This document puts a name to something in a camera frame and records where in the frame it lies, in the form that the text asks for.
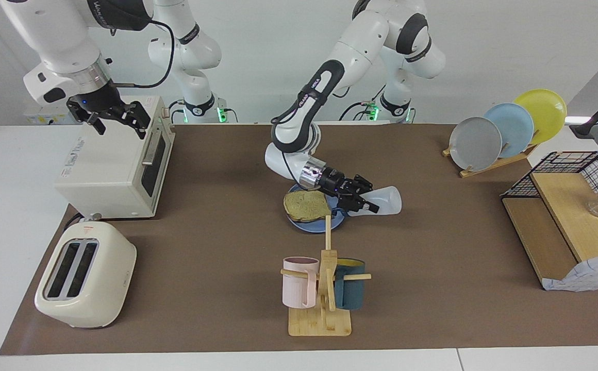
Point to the dark teal mug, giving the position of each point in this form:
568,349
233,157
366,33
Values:
350,293

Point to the light blue plate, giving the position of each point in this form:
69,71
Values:
515,123

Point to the yellow plate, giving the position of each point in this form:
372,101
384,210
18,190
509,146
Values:
546,111

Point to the blue round plate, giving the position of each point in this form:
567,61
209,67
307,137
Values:
309,225

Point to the grey plate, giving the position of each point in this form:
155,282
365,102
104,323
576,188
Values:
474,144

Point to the large brown table mat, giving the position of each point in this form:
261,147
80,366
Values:
201,257

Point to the wooden mug tree stand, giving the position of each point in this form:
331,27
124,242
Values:
319,324

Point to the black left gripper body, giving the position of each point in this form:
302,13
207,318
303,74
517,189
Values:
336,183

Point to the white toaster oven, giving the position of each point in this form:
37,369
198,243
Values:
108,170

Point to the translucent squeeze bottle blue cap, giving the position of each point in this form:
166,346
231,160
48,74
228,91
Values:
389,201

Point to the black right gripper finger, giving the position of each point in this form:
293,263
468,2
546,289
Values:
139,116
95,123

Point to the white power strip box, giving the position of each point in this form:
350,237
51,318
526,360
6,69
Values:
36,116

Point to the wooden plate rack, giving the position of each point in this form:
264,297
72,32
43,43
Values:
484,168

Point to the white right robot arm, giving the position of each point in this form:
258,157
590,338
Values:
56,36

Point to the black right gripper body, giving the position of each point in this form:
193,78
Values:
95,103

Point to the pink mug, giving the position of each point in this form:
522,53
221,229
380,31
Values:
294,291

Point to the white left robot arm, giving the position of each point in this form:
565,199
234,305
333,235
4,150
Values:
361,36

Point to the cream two-slot toaster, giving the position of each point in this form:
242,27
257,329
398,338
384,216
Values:
108,268

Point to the slice of brown bread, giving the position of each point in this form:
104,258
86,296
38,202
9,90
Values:
306,206

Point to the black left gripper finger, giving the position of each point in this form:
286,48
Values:
355,202
362,182

